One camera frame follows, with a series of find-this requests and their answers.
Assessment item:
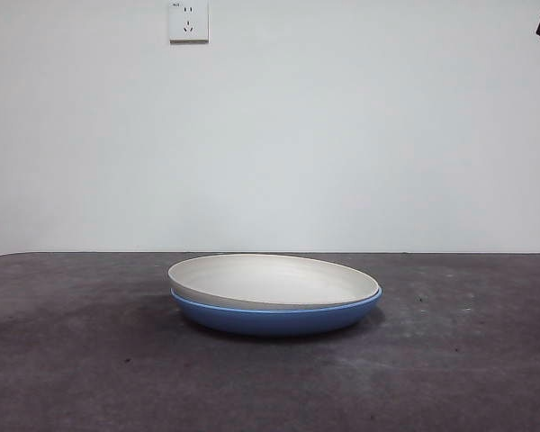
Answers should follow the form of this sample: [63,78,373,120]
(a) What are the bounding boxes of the white wall socket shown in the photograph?
[169,0,210,45]

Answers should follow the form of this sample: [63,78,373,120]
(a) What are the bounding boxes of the blue round plate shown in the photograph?
[170,287,383,338]

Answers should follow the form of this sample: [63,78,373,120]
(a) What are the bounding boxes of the white round plate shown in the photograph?
[167,254,382,311]

